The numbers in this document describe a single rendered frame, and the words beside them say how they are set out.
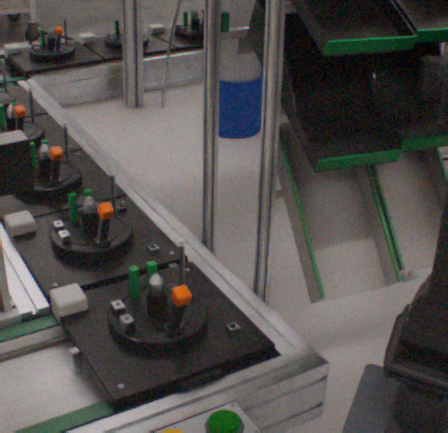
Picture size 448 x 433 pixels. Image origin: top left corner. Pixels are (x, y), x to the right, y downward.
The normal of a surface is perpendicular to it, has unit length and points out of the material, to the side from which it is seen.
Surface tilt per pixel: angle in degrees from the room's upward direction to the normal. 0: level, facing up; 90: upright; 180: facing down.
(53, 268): 0
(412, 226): 45
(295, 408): 90
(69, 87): 90
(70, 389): 0
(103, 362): 0
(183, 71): 90
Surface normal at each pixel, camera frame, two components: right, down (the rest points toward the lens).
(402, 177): 0.25, -0.30
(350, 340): 0.02, -0.88
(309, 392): 0.50, 0.43
